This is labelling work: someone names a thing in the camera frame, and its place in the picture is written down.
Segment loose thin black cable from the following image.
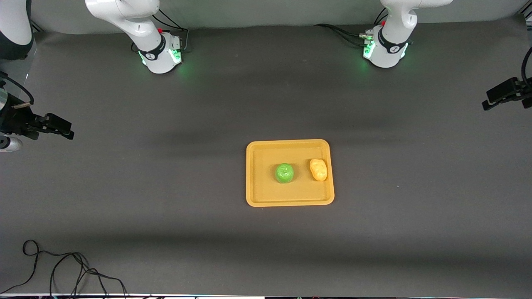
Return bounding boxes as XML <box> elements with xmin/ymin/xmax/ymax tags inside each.
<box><xmin>0</xmin><ymin>240</ymin><xmax>127</xmax><ymax>297</ymax></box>

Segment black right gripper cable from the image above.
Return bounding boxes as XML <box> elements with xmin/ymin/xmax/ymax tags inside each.
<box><xmin>0</xmin><ymin>71</ymin><xmax>34</xmax><ymax>105</ymax></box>

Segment black left arm base cables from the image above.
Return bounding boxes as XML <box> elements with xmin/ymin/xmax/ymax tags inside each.
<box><xmin>315</xmin><ymin>7</ymin><xmax>389</xmax><ymax>46</ymax></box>

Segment green apple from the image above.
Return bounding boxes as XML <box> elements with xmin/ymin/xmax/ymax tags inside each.
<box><xmin>275</xmin><ymin>163</ymin><xmax>296</xmax><ymax>184</ymax></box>

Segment dark grey table mat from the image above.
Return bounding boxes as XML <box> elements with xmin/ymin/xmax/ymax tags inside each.
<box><xmin>0</xmin><ymin>17</ymin><xmax>532</xmax><ymax>296</ymax></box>

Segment yellow potato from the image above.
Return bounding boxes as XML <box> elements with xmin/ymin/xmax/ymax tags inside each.
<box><xmin>309</xmin><ymin>158</ymin><xmax>328</xmax><ymax>182</ymax></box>

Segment black arm base cables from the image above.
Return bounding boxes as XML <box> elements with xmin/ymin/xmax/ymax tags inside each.
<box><xmin>315</xmin><ymin>7</ymin><xmax>389</xmax><ymax>46</ymax></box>
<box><xmin>131</xmin><ymin>7</ymin><xmax>190</xmax><ymax>54</ymax></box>

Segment orange plastic tray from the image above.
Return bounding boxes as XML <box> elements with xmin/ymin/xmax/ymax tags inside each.
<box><xmin>246</xmin><ymin>139</ymin><xmax>335</xmax><ymax>207</ymax></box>

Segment black right arm base cables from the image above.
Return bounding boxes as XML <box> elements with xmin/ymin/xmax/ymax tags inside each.
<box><xmin>131</xmin><ymin>7</ymin><xmax>190</xmax><ymax>54</ymax></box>

